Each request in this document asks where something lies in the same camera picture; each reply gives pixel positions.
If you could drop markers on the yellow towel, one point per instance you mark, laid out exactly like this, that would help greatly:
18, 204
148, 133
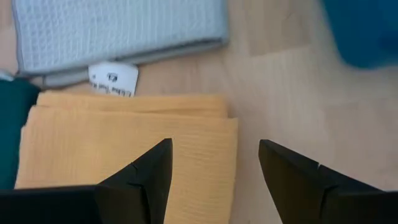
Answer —
93, 140

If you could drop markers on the dark green towel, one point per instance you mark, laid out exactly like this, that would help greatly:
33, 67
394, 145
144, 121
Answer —
15, 130

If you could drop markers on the blue plastic bin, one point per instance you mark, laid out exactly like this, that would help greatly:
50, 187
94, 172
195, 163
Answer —
363, 31

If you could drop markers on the grey waffle towel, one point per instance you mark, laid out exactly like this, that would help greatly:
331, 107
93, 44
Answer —
118, 31

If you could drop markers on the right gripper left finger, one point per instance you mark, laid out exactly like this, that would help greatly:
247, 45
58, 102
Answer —
146, 186

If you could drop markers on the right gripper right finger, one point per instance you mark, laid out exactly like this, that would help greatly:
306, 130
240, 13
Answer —
295, 186

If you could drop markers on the white paper towel tag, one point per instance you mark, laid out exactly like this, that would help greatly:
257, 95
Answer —
113, 77

